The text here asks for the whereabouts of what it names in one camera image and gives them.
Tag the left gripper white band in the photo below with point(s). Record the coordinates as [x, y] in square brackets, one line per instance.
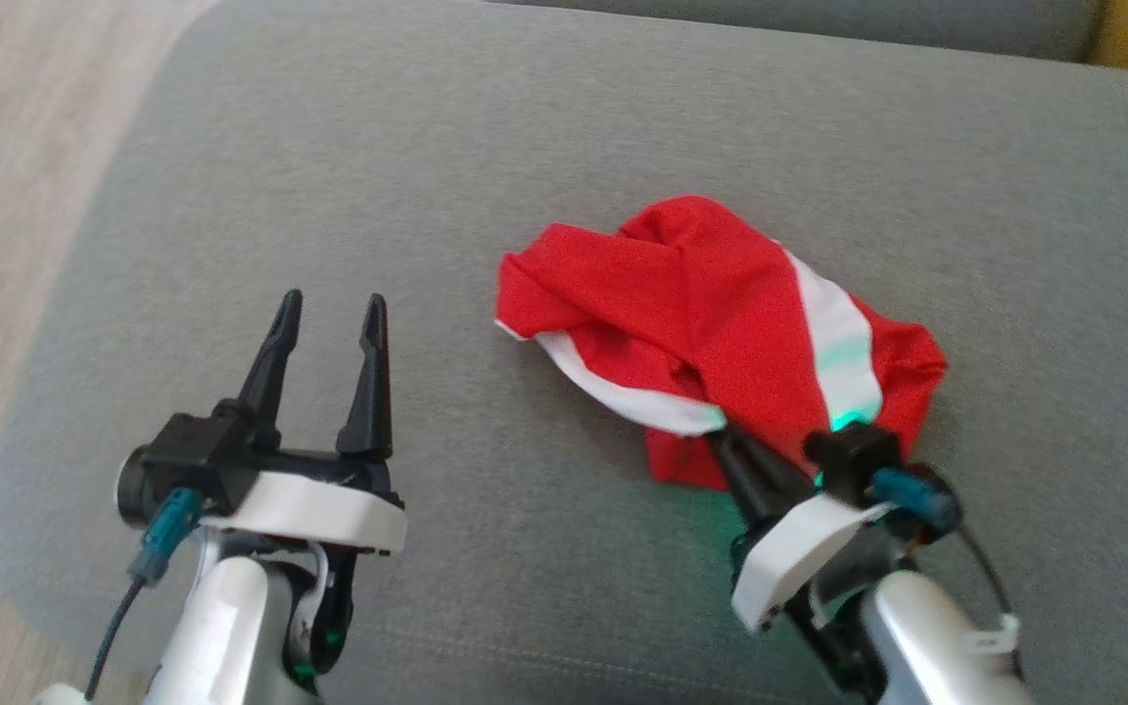
[319, 509]

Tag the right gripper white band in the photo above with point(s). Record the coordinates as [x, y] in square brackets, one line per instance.
[789, 558]

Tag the red shorts white side stripe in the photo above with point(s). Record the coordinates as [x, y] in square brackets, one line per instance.
[701, 294]

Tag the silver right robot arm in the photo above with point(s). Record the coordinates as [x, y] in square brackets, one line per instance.
[926, 646]

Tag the grey sofa seat cushion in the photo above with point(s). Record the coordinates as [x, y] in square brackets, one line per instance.
[427, 196]

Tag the grey sofa back cushion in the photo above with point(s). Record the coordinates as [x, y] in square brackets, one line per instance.
[819, 20]

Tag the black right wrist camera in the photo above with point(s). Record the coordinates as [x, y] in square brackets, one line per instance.
[853, 455]

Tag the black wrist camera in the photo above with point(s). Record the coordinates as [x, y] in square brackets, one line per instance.
[853, 455]
[192, 460]

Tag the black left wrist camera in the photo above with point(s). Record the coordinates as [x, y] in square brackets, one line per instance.
[192, 460]

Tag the teal right camera connector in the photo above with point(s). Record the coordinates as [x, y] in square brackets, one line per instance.
[916, 494]

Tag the teal camera connector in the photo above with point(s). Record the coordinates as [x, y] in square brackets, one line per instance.
[916, 494]
[167, 534]

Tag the teal left camera connector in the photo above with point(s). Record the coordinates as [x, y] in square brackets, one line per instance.
[167, 534]

